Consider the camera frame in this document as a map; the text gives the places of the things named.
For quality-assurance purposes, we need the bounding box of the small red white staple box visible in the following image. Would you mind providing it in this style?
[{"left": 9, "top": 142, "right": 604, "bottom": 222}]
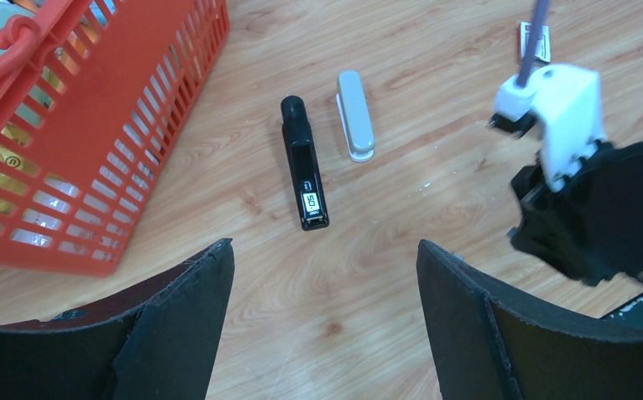
[{"left": 518, "top": 21, "right": 552, "bottom": 66}]

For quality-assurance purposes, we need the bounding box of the black stapler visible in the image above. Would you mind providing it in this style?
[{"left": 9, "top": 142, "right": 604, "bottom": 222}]
[{"left": 281, "top": 95, "right": 330, "bottom": 231}]

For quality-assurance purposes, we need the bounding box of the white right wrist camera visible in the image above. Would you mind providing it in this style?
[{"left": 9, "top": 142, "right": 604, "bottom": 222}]
[{"left": 494, "top": 63, "right": 607, "bottom": 193}]

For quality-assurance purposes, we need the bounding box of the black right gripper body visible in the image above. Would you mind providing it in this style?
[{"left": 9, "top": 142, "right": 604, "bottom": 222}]
[{"left": 510, "top": 142, "right": 643, "bottom": 286}]

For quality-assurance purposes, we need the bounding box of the red plastic shopping basket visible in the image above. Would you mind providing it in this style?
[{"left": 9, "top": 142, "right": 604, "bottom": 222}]
[{"left": 0, "top": 1, "right": 230, "bottom": 276}]

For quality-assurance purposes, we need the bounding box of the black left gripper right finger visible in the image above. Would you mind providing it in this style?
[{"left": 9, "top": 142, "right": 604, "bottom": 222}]
[{"left": 416, "top": 240, "right": 643, "bottom": 399}]

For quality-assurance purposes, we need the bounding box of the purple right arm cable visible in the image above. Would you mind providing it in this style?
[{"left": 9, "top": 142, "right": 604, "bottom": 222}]
[{"left": 517, "top": 0, "right": 551, "bottom": 88}]

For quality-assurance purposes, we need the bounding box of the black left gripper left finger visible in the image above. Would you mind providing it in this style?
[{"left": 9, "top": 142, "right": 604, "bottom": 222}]
[{"left": 0, "top": 238, "right": 235, "bottom": 399}]

